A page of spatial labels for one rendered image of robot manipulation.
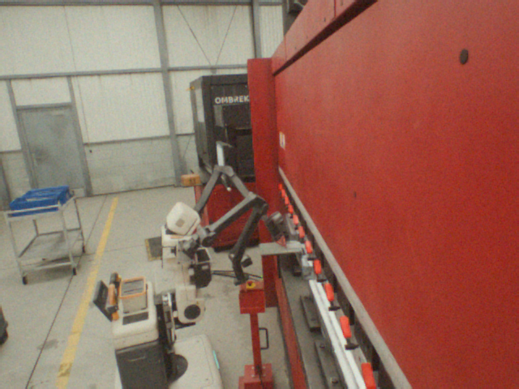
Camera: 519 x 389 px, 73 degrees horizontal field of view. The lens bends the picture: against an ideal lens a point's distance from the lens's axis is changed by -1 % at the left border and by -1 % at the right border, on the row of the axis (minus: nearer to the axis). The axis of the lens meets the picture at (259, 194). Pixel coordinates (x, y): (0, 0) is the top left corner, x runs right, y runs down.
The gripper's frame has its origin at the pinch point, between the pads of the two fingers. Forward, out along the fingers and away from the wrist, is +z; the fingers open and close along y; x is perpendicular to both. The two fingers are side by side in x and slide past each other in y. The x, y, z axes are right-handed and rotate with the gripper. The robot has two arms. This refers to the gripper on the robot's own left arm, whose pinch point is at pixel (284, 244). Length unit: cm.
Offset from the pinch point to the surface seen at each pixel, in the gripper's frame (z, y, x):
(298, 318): 12, -64, 10
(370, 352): -19, -145, -18
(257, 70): -105, 83, -58
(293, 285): 13.3, -30.4, 6.7
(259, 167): -39, 84, -13
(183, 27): -318, 694, -34
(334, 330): 11, -88, -6
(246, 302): 9.5, -22.2, 38.6
